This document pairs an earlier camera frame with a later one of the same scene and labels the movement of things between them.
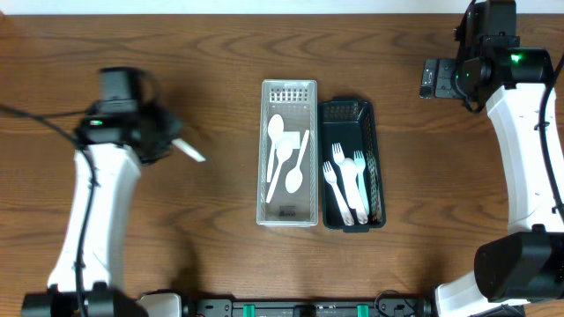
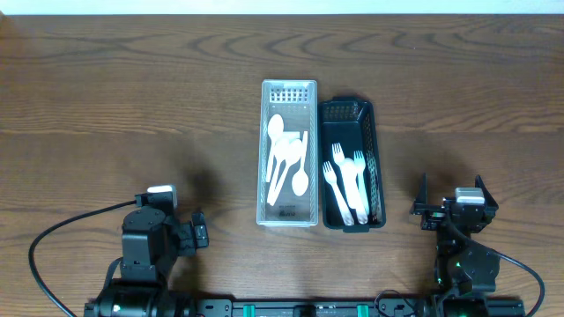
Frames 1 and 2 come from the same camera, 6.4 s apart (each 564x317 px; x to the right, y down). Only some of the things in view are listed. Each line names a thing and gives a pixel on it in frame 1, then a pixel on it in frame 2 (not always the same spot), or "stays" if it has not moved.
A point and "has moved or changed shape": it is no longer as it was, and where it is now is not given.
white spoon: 275,128 stays
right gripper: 439,78 -> 447,209
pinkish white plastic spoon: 350,172 stays
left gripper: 165,137 -> 198,233
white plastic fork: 339,158 stays
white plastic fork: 330,177 stays
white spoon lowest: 189,150 -> 294,148
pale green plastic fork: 359,164 stays
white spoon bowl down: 294,180 has moved or changed shape
